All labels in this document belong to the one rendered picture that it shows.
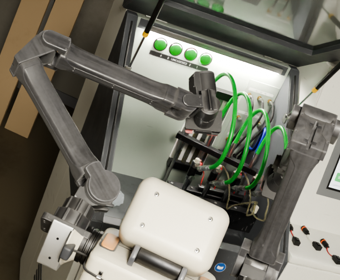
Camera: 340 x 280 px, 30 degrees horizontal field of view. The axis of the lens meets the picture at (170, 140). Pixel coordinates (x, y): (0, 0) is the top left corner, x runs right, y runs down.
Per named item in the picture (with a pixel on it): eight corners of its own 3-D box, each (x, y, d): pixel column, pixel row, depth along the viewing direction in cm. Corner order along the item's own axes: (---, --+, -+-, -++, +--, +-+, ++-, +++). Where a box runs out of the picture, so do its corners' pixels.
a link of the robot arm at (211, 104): (200, 113, 165) (222, 112, 166) (198, 89, 168) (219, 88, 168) (197, 123, 172) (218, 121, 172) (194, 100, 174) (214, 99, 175)
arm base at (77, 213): (40, 216, 139) (90, 239, 138) (58, 185, 143) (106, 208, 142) (40, 230, 146) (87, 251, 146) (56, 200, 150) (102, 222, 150)
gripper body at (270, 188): (287, 173, 189) (297, 166, 182) (279, 204, 185) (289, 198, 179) (268, 165, 189) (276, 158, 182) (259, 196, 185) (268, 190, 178)
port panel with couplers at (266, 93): (219, 151, 249) (252, 82, 236) (216, 147, 251) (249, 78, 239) (248, 159, 253) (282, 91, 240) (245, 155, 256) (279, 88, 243)
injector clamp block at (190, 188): (156, 229, 225) (173, 194, 219) (153, 213, 233) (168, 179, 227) (241, 248, 235) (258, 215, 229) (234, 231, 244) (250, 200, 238)
